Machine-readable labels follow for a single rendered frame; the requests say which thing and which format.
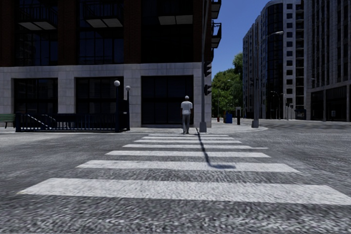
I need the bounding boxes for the red brick building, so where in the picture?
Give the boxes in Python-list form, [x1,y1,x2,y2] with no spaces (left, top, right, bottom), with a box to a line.
[0,0,222,128]

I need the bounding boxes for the traffic light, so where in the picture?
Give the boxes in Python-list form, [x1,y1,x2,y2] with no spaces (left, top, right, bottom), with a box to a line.
[198,0,213,134]

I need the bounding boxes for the dark stairway railing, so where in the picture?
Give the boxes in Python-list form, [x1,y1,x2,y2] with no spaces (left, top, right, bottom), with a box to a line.
[15,80,131,133]

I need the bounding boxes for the person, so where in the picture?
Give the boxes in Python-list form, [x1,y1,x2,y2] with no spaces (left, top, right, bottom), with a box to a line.
[180,95,194,135]

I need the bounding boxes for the grey concrete building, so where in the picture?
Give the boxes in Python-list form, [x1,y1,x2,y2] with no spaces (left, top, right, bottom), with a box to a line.
[303,0,351,122]

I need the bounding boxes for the green bench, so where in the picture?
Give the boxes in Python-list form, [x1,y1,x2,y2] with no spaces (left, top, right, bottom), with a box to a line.
[0,113,16,129]

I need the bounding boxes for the pale concrete building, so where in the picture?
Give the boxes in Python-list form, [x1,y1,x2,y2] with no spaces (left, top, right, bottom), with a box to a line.
[242,0,308,120]

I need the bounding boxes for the grey street lamp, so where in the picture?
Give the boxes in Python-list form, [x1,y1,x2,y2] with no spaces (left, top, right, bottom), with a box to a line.
[251,30,285,129]

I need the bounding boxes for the trees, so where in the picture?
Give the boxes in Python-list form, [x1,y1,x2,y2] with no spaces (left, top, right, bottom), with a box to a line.
[212,52,244,118]

